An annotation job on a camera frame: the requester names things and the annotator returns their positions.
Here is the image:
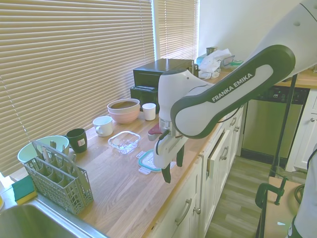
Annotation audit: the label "green clamp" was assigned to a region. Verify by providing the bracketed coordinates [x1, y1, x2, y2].
[255, 176, 289, 209]

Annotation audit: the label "crumpled white plastic bag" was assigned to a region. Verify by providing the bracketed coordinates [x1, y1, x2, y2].
[199, 49, 232, 80]

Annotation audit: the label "green and yellow sponge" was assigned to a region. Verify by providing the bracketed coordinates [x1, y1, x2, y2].
[11, 175, 38, 206]

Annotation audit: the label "dark green cup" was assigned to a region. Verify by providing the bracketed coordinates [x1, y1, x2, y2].
[63, 128, 88, 154]

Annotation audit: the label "white kitchen cabinet run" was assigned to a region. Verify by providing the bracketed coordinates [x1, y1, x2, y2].
[148, 99, 248, 238]

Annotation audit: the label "stainless steel dishwasher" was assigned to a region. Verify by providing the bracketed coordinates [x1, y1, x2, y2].
[241, 85, 310, 160]

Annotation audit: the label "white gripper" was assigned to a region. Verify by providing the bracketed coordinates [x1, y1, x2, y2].
[153, 132, 186, 184]

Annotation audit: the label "pink bowl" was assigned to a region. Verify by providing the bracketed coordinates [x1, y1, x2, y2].
[108, 109, 141, 124]

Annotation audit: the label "green cable bundle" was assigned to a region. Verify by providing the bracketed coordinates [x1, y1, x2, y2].
[294, 184, 306, 207]

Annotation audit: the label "clear glass food container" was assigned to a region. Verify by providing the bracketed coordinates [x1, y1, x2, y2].
[107, 130, 141, 155]

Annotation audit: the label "large white mug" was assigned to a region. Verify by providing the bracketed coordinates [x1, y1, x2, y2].
[93, 116, 114, 137]

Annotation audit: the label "clear lid with teal rim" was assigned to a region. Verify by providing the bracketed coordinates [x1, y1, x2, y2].
[137, 149, 164, 176]

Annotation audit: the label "black toaster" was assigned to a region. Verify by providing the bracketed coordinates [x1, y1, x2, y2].
[130, 85, 159, 110]

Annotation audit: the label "white handled knife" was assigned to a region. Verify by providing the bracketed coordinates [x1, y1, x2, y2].
[41, 145, 50, 162]

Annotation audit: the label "mint green bowl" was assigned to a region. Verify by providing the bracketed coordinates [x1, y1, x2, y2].
[17, 135, 70, 166]

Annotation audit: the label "long metal drawer handle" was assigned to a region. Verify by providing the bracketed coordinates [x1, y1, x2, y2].
[175, 198, 193, 227]

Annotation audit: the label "wide beige window blinds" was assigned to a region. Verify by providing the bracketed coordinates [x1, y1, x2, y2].
[0, 0, 154, 178]

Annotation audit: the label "stainless steel sink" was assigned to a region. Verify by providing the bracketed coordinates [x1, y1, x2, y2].
[0, 198, 109, 238]

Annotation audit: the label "small white cup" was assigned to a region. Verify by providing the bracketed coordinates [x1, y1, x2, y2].
[142, 103, 157, 121]

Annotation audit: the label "brown wooden board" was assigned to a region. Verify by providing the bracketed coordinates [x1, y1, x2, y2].
[257, 176, 307, 238]

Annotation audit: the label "black microwave oven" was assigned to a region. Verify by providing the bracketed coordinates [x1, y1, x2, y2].
[133, 59, 195, 86]

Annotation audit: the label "grey plastic cutlery basket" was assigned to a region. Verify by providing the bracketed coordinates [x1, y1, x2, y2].
[23, 140, 94, 215]

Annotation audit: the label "beige bowl with brown inside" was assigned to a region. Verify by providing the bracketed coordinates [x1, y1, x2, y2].
[107, 98, 141, 116]

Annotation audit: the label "clear box with clip lid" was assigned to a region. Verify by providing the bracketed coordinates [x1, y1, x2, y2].
[221, 55, 245, 70]

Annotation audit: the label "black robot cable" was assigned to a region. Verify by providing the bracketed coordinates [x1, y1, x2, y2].
[217, 103, 245, 124]

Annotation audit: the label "narrow beige window blinds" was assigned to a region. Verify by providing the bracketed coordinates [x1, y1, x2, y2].
[157, 0, 200, 60]

